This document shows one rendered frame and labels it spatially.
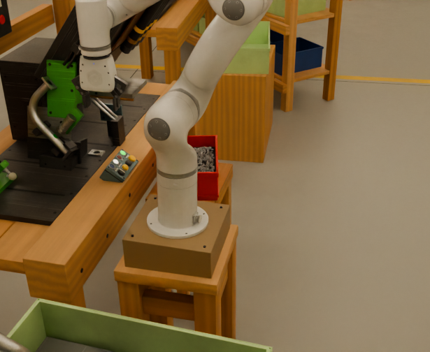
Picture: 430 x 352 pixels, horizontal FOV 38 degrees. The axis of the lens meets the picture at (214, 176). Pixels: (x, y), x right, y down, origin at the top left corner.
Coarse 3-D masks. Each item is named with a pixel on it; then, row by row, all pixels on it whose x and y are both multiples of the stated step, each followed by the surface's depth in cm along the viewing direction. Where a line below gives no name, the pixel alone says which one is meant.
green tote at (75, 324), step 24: (48, 312) 159; (72, 312) 156; (96, 312) 154; (24, 336) 154; (48, 336) 164; (72, 336) 161; (96, 336) 158; (120, 336) 155; (144, 336) 153; (168, 336) 150; (192, 336) 148; (216, 336) 147
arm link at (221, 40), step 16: (272, 0) 155; (208, 32) 157; (224, 32) 156; (240, 32) 157; (208, 48) 156; (224, 48) 156; (192, 64) 161; (208, 64) 158; (224, 64) 159; (192, 80) 164; (208, 80) 162; (192, 96) 172; (208, 96) 172
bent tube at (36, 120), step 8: (48, 80) 226; (40, 88) 226; (48, 88) 226; (56, 88) 227; (32, 96) 227; (40, 96) 227; (32, 104) 228; (32, 112) 229; (32, 120) 230; (40, 120) 230; (40, 128) 229; (48, 128) 230; (48, 136) 229; (56, 144) 229; (64, 152) 229
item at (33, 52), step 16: (32, 48) 248; (48, 48) 248; (0, 64) 237; (16, 64) 235; (32, 64) 234; (16, 80) 238; (32, 80) 237; (16, 96) 242; (16, 112) 246; (16, 128) 249
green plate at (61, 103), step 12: (48, 60) 226; (48, 72) 227; (60, 72) 226; (72, 72) 225; (60, 84) 227; (72, 84) 226; (48, 96) 229; (60, 96) 228; (72, 96) 227; (48, 108) 230; (60, 108) 229; (72, 108) 228
